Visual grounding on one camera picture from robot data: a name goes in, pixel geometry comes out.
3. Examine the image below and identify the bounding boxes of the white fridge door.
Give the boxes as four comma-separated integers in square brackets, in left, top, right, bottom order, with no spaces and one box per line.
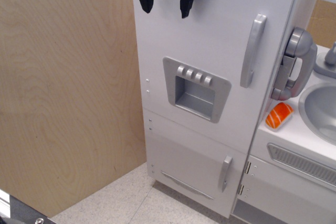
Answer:
[134,0,294,153]

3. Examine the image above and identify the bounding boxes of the white toy fridge cabinet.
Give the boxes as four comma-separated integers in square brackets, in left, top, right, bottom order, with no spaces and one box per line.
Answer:
[131,0,316,219]

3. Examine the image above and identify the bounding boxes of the grey ice dispenser panel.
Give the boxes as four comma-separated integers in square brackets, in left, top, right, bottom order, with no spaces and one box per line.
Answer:
[163,57,232,123]

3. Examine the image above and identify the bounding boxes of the grey toy telephone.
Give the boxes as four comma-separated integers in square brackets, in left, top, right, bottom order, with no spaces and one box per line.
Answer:
[271,27,318,101]

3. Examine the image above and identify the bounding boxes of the brown cardboard box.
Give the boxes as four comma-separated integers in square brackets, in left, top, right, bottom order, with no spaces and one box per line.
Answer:
[308,0,335,48]

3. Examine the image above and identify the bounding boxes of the orange salmon sushi toy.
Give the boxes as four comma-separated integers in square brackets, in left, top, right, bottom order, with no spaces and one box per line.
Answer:
[265,102,294,132]

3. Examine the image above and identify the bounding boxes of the grey toy faucet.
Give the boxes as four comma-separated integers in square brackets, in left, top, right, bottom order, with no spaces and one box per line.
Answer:
[313,42,335,79]

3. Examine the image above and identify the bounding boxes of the white lower freezer door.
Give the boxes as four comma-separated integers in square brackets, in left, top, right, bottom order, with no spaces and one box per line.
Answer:
[143,110,246,217]

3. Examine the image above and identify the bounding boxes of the grey toy sink basin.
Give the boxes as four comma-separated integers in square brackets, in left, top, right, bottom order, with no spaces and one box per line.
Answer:
[299,83,335,145]

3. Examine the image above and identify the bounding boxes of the white kitchen counter unit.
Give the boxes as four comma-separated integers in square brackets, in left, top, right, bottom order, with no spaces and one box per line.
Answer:
[230,44,336,224]

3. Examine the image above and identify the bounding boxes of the grey vent grille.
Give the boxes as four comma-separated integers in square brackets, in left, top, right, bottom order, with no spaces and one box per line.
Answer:
[267,143,335,187]

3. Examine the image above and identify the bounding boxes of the grey fridge door handle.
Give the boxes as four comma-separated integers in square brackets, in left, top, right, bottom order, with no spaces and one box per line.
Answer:
[240,14,267,88]

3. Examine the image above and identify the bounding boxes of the grey lower door handle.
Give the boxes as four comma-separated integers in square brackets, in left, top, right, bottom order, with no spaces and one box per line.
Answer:
[218,156,233,192]

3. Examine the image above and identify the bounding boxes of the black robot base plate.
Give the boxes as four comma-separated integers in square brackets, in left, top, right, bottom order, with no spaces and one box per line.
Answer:
[1,190,55,224]

